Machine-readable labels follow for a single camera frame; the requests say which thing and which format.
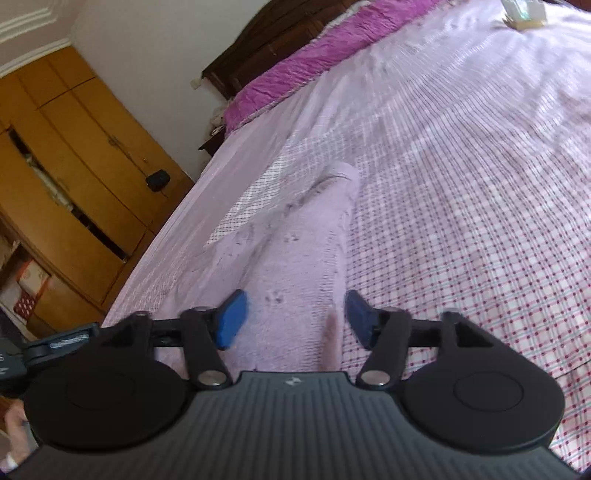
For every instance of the dark wooden headboard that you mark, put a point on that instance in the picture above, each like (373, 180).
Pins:
(258, 50)

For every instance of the person's left hand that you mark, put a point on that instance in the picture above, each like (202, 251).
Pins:
(16, 429)

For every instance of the white pillow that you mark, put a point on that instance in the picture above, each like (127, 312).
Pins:
(351, 18)

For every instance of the yellow wooden wardrobe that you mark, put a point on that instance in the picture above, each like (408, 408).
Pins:
(69, 161)

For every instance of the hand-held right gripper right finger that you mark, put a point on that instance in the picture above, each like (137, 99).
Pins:
(362, 321)

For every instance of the orange and white box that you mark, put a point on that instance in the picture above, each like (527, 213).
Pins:
(32, 277)

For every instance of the red polka dot box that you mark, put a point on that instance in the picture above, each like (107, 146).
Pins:
(23, 305)

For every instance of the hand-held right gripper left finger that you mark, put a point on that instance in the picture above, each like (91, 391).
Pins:
(231, 321)

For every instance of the pink knit sweater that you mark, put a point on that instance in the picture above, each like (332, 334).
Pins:
(286, 258)

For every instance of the pale cloth on nightstand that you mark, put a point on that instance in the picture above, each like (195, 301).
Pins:
(218, 121)

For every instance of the small black hanging pouch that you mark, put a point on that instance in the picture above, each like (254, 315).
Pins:
(157, 180)

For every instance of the checkered pink bedsheet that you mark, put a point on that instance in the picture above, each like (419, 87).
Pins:
(184, 240)

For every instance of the power strip with white chargers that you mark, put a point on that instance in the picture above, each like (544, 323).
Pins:
(521, 14)

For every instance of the magenta pillow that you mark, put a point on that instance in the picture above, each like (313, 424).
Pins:
(295, 74)

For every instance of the dark wooden nightstand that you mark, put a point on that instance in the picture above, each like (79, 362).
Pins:
(212, 143)

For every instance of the white wall socket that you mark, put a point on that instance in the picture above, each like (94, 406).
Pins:
(195, 84)

